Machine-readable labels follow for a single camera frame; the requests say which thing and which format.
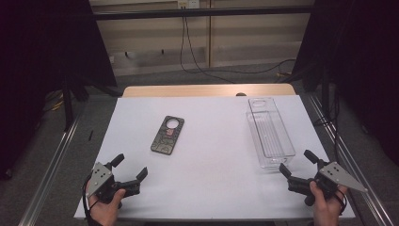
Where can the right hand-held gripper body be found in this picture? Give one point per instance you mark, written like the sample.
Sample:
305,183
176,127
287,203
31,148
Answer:
335,175

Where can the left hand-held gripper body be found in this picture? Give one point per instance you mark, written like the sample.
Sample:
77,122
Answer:
102,179

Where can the clear plastic container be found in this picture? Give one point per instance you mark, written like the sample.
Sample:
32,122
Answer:
271,135

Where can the person's left hand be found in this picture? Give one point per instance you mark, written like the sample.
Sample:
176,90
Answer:
105,213

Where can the person's right hand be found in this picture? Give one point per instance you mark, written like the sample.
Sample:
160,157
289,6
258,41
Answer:
327,210

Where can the small black floor piece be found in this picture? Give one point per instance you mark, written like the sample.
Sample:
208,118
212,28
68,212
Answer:
90,135

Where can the black stand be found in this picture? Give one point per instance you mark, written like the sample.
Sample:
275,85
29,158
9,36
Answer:
326,94
67,103

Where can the white board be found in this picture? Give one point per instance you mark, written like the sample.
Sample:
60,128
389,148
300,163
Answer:
216,175

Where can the dark round table grommet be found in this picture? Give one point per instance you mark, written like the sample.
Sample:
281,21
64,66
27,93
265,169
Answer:
241,94

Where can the wooden table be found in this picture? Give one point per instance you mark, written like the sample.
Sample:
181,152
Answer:
188,90

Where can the dark curtain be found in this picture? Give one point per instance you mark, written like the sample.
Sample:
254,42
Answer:
37,62
367,62

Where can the black horizontal bar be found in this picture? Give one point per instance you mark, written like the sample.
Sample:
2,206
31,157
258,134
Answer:
200,12

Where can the white wall socket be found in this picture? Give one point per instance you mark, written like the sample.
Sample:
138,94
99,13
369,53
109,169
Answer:
188,3

